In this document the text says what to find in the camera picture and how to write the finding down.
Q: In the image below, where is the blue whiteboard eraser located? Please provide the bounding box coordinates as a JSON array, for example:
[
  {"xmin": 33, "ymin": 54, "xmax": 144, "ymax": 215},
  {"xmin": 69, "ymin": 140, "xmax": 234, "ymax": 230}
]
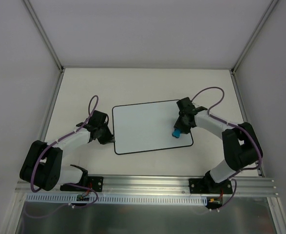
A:
[{"xmin": 172, "ymin": 129, "xmax": 181, "ymax": 138}]

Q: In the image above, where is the white whiteboard black frame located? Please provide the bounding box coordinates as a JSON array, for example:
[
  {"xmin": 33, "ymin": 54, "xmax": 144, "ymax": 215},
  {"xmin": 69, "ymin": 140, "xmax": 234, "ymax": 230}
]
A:
[{"xmin": 112, "ymin": 99, "xmax": 193, "ymax": 155}]

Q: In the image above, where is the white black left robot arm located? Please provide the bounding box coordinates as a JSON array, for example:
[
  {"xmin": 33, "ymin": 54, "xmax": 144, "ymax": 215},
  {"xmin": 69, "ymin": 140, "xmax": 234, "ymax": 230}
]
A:
[{"xmin": 19, "ymin": 110, "xmax": 114, "ymax": 192}]

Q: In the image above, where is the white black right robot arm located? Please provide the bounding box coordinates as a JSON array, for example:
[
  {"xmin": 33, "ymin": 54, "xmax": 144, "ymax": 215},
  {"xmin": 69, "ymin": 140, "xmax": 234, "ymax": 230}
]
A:
[{"xmin": 172, "ymin": 97, "xmax": 263, "ymax": 194}]

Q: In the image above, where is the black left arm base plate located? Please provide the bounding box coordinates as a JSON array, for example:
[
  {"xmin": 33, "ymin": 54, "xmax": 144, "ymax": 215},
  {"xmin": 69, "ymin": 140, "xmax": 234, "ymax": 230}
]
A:
[{"xmin": 60, "ymin": 175, "xmax": 104, "ymax": 192}]

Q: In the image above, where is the aluminium front mounting rail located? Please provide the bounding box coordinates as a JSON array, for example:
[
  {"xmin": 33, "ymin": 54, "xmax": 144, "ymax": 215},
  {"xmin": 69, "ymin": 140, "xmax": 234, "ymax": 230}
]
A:
[{"xmin": 15, "ymin": 174, "xmax": 279, "ymax": 197}]

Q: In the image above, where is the aluminium left floor rail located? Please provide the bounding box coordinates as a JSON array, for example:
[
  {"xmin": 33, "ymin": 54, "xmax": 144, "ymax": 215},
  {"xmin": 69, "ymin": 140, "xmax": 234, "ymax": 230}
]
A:
[{"xmin": 16, "ymin": 69, "xmax": 65, "ymax": 186}]

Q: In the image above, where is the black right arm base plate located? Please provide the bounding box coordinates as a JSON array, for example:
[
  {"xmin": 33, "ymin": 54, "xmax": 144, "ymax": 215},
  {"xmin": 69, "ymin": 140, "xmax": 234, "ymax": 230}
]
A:
[{"xmin": 189, "ymin": 178, "xmax": 233, "ymax": 195}]

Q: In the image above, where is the white slotted cable duct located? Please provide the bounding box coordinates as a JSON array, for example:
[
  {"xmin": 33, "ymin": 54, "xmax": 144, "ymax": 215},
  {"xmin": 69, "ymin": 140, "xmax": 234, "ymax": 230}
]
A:
[{"xmin": 25, "ymin": 193, "xmax": 208, "ymax": 206}]

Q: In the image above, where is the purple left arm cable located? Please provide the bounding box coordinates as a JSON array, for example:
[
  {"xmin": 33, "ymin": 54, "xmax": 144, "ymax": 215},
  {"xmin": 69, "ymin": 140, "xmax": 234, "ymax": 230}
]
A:
[{"xmin": 30, "ymin": 95, "xmax": 100, "ymax": 210}]

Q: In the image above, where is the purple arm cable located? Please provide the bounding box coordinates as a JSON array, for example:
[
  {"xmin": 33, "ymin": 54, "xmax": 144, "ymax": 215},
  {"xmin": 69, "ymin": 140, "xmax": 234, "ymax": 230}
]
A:
[
  {"xmin": 191, "ymin": 86, "xmax": 264, "ymax": 212},
  {"xmin": 30, "ymin": 95, "xmax": 100, "ymax": 210}
]

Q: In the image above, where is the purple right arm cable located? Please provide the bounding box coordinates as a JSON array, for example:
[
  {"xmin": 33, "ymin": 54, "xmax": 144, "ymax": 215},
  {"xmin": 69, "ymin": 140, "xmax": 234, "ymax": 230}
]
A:
[{"xmin": 191, "ymin": 86, "xmax": 264, "ymax": 212}]

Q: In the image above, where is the aluminium left corner post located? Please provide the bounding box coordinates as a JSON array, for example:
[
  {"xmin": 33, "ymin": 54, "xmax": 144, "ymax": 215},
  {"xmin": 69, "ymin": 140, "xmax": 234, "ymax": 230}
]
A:
[{"xmin": 22, "ymin": 0, "xmax": 64, "ymax": 72}]

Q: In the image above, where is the aluminium corner post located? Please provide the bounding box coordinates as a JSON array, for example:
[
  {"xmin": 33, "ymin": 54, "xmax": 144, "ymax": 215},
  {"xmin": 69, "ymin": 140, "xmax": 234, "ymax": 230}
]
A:
[
  {"xmin": 22, "ymin": 0, "xmax": 64, "ymax": 72},
  {"xmin": 231, "ymin": 0, "xmax": 280, "ymax": 74}
]

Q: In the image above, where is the aluminium right corner post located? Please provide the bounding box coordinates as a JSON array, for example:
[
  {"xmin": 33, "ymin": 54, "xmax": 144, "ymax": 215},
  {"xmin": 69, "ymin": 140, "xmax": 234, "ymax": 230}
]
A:
[{"xmin": 231, "ymin": 0, "xmax": 280, "ymax": 74}]

